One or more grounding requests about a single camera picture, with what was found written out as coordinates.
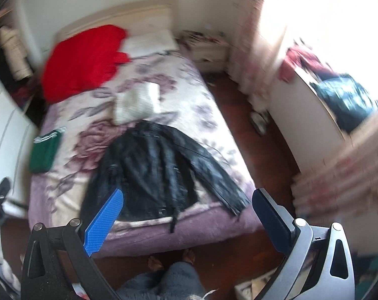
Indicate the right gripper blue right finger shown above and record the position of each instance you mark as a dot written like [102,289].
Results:
[317,261]

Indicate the floral fleece bed blanket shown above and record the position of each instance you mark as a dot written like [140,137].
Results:
[187,105]

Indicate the pink floral curtain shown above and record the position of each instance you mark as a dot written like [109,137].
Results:
[344,189]

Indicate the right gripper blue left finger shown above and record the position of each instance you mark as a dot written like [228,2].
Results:
[43,275]

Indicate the red patterned clothes pile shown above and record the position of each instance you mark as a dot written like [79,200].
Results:
[301,56]

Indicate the cream bed headboard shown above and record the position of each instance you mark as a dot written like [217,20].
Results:
[138,18]

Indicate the green folded garment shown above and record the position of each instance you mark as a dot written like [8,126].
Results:
[44,151]

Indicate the white dresser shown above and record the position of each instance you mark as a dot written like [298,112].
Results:
[306,123]

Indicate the dark teal clothes pile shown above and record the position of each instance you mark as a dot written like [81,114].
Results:
[347,99]

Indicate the beige clothes on shelf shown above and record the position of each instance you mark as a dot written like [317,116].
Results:
[15,53]

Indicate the black leather jacket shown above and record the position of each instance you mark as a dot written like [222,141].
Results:
[156,166]

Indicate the red garment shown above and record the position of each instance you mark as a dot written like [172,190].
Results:
[83,62]

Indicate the white nightstand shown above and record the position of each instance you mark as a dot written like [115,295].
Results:
[209,52]

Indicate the white pillow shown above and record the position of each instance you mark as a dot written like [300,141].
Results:
[143,45]

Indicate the white knit folded sweater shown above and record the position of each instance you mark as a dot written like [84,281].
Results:
[137,103]

